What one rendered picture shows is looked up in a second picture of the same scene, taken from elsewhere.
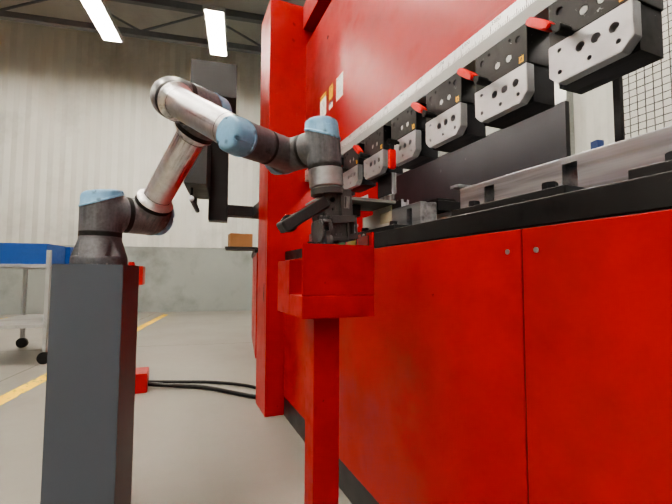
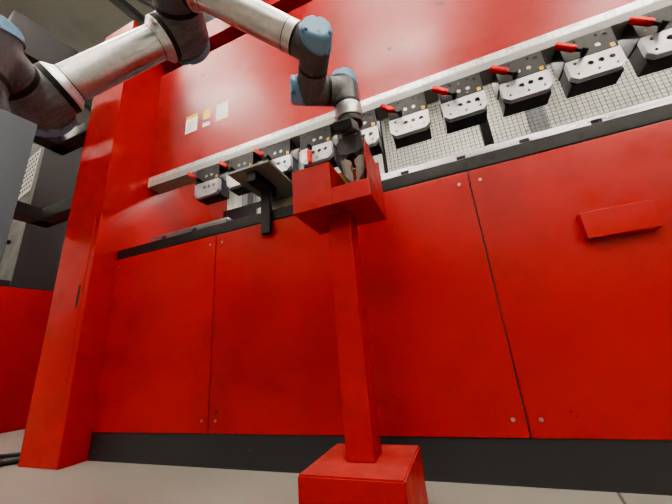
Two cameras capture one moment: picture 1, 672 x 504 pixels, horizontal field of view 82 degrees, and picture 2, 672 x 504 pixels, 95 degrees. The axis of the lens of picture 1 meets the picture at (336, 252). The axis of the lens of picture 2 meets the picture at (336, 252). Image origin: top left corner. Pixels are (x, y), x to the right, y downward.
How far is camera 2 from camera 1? 0.83 m
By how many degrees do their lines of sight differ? 48
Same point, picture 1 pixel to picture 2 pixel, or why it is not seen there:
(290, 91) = (142, 103)
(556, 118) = not seen: hidden behind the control
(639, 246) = (538, 166)
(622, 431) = (551, 249)
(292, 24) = not seen: hidden behind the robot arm
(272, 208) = (109, 201)
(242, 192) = not seen: outside the picture
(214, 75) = (46, 44)
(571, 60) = (456, 110)
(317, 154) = (352, 91)
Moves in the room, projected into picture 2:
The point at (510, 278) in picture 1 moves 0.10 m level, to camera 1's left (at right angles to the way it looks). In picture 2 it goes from (464, 197) to (449, 187)
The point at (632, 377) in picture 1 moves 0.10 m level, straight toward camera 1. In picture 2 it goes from (550, 222) to (583, 205)
